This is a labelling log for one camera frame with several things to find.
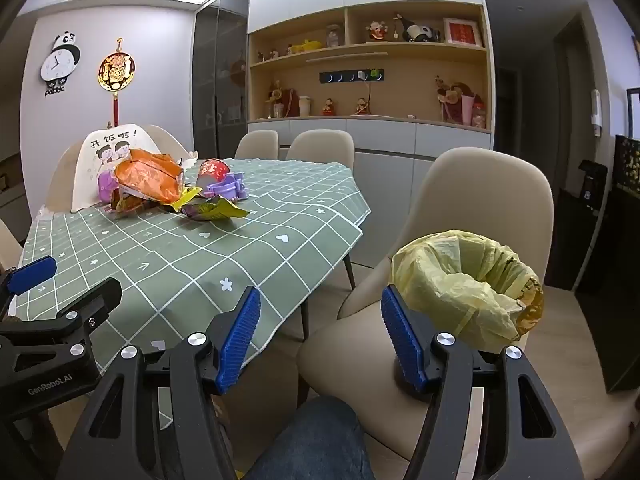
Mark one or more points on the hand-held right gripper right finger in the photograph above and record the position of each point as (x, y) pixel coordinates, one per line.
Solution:
(405, 345)

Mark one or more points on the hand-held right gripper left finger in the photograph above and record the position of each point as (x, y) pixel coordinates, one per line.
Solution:
(240, 340)

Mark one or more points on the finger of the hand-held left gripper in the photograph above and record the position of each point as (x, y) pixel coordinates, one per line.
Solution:
(95, 300)
(30, 272)

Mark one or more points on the bin with yellow liner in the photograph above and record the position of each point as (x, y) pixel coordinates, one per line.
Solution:
(465, 285)

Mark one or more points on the red snack bag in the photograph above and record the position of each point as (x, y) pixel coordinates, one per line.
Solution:
(214, 169)

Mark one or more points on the beige dining chair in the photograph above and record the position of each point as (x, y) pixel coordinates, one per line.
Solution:
(257, 144)
(6, 245)
(475, 200)
(320, 145)

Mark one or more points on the green checked tablecloth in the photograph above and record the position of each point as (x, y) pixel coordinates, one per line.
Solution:
(175, 260)

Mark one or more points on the brown crumpled snack wrapper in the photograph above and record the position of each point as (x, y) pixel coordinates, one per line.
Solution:
(125, 203)

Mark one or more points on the purple square box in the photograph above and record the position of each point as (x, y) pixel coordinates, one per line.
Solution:
(106, 182)

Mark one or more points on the person's jeans leg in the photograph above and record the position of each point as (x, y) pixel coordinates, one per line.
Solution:
(315, 445)

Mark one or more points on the yellow chip bag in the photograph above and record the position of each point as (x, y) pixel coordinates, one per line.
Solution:
(215, 208)

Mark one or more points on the orange snack bag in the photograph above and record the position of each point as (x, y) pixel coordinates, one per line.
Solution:
(150, 175)

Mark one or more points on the white printed food cover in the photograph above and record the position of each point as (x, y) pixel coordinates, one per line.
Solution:
(100, 147)

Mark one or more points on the purple plastic toy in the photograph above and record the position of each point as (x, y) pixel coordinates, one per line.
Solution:
(227, 187)

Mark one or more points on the grey lower cabinet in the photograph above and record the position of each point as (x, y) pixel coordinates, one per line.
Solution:
(385, 140)

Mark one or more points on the red gold hanging ornament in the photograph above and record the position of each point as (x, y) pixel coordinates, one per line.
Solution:
(116, 74)

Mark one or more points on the black cabinet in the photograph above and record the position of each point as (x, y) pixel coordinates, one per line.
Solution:
(622, 310)

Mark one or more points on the red lidded jar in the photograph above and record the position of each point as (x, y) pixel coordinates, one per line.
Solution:
(479, 116)

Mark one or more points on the white cup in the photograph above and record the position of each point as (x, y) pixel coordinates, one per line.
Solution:
(304, 106)

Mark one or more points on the gold figure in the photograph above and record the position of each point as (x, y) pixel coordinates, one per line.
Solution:
(277, 100)

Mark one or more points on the small red doll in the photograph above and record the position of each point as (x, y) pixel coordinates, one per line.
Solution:
(361, 106)
(328, 107)

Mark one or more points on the black appliance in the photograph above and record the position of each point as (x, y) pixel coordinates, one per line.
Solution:
(591, 182)

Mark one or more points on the wooden shelf unit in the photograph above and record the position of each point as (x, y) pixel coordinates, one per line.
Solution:
(410, 95)

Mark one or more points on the dark glass cabinet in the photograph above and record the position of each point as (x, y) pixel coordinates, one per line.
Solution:
(220, 60)

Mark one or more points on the black power strip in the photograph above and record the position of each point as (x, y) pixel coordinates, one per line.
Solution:
(340, 77)

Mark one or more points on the yellow toy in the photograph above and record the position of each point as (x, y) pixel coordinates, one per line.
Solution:
(306, 46)

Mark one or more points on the panda plush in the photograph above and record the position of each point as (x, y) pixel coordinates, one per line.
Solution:
(419, 31)

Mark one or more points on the red figurine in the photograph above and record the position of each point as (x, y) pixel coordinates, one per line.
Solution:
(376, 31)

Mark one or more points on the glass jar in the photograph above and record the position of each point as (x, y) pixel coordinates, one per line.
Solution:
(334, 36)

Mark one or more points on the red framed picture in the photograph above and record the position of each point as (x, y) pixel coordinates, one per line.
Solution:
(461, 31)

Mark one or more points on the panda wall clock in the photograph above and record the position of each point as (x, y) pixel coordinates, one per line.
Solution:
(56, 62)

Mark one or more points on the white wall intercom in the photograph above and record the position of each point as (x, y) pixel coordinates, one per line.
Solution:
(596, 110)

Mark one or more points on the wall control panel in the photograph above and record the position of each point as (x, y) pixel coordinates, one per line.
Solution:
(633, 110)

